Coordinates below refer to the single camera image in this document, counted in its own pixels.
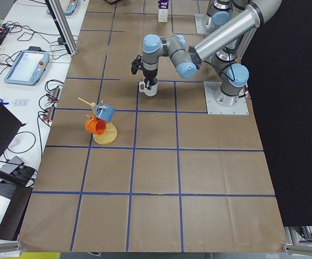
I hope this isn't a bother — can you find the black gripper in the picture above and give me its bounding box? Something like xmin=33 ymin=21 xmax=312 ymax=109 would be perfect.
xmin=131 ymin=55 xmax=158 ymax=90

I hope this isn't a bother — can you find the white mug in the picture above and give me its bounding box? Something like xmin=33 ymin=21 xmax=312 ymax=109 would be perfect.
xmin=138 ymin=78 xmax=158 ymax=97

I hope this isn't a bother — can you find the Pascual milk carton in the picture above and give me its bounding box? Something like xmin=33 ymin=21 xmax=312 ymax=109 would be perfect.
xmin=158 ymin=0 xmax=169 ymax=23

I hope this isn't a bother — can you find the blue mug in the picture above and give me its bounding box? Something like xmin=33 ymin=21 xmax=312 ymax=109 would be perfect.
xmin=95 ymin=103 xmax=116 ymax=122

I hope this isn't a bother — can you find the wooden mug tree stand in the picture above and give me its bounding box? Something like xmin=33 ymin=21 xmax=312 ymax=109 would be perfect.
xmin=78 ymin=97 xmax=118 ymax=145

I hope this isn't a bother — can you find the orange mug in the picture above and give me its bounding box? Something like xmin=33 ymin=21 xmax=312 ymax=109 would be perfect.
xmin=85 ymin=115 xmax=107 ymax=135

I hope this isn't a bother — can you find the teach pendant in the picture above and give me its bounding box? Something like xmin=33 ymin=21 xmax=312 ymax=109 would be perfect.
xmin=60 ymin=0 xmax=79 ymax=16
xmin=4 ymin=50 xmax=49 ymax=86

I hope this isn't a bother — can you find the black braided cable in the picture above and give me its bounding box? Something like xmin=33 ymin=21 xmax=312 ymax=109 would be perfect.
xmin=204 ymin=47 xmax=247 ymax=81

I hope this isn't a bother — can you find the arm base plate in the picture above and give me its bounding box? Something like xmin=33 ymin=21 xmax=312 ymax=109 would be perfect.
xmin=203 ymin=81 xmax=249 ymax=115
xmin=194 ymin=14 xmax=214 ymax=35

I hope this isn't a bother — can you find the aluminium frame post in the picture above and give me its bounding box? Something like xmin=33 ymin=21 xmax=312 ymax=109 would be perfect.
xmin=45 ymin=0 xmax=78 ymax=56

